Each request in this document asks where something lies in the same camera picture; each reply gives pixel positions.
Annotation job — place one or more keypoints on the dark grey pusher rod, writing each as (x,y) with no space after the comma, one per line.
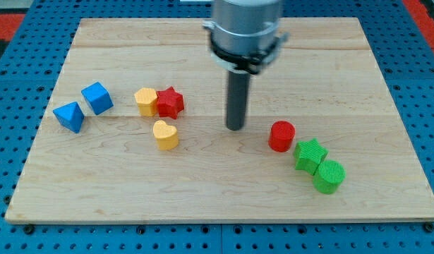
(237,98)

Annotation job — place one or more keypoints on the green star block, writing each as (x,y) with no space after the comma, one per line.
(309,155)

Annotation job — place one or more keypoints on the blue cube block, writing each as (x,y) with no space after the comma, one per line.
(97,98)

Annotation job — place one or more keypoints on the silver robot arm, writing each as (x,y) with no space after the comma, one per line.
(244,34)

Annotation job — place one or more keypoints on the blue triangular prism block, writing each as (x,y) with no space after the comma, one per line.
(70,116)

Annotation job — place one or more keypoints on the yellow pentagon block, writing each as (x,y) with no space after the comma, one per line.
(146,99)

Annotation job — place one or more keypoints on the red cylinder block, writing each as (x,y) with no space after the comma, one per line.
(281,136)

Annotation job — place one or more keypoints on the red star block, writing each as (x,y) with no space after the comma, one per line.
(169,103)

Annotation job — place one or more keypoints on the green cylinder block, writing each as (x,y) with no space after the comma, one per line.
(329,176)

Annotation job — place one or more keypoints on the yellow heart block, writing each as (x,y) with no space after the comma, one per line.
(165,135)

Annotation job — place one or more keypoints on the light wooden board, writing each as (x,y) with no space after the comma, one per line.
(326,82)

